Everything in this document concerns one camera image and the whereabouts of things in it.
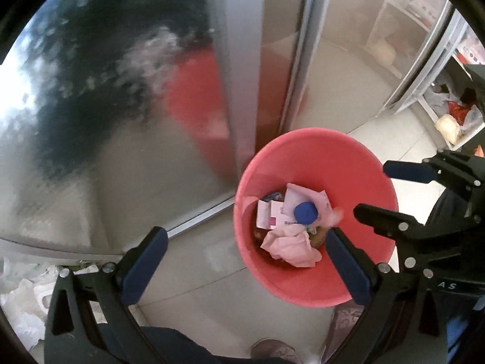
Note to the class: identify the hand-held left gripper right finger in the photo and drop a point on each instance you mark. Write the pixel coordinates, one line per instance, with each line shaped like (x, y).
(346, 269)

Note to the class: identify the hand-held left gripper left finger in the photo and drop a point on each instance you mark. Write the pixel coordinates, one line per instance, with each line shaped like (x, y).
(146, 265)

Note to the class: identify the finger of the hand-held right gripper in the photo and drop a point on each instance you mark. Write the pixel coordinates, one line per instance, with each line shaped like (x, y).
(379, 216)
(409, 170)

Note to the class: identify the pink plastic packaging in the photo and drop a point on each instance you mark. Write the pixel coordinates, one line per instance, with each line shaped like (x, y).
(322, 201)

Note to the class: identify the white plastic bag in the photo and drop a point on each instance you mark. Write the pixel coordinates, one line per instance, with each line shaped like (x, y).
(291, 246)

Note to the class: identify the blue round lid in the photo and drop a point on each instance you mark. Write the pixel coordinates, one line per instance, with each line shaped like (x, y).
(305, 212)

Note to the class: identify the red plastic bin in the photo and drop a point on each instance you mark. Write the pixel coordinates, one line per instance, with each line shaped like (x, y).
(322, 159)

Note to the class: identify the blue wrapper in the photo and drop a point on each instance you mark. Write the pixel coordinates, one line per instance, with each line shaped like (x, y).
(273, 197)

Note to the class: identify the person's patterned slipper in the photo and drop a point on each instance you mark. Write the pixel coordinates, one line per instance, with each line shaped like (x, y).
(346, 320)

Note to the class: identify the cream bag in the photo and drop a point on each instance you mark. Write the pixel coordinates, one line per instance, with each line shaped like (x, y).
(449, 129)

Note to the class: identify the white storage shelf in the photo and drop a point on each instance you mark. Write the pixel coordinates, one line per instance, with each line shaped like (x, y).
(426, 104)

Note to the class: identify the red clear plastic bag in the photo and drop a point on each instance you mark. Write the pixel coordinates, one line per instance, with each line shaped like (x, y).
(460, 112)

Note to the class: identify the person's brown shoe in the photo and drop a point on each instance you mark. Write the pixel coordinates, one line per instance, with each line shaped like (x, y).
(272, 350)

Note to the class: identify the grey cabinet door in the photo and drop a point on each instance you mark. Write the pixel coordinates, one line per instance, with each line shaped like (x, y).
(333, 64)
(113, 159)

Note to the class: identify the white plastic bags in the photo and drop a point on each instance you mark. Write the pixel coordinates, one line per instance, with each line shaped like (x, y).
(22, 299)

